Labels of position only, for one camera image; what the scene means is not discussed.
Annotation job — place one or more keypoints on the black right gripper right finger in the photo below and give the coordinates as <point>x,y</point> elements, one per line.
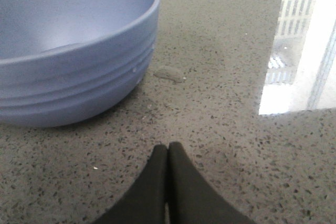
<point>192,199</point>

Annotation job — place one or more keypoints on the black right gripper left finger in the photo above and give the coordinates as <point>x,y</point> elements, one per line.
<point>144,202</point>

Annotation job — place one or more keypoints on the light blue plastic bowl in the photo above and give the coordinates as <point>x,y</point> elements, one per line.
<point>64,61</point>

